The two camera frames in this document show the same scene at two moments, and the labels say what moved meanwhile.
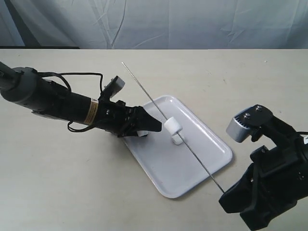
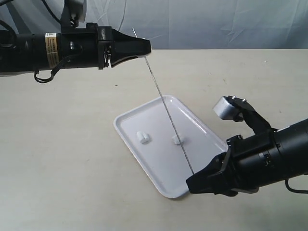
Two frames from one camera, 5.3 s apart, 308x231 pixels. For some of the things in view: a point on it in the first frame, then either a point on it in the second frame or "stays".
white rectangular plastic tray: x=175 y=169 stays
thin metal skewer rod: x=178 y=133 -> x=169 y=113
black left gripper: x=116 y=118 -> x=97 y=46
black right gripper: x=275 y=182 -> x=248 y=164
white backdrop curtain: x=154 y=24 stays
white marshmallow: x=177 y=139 stays
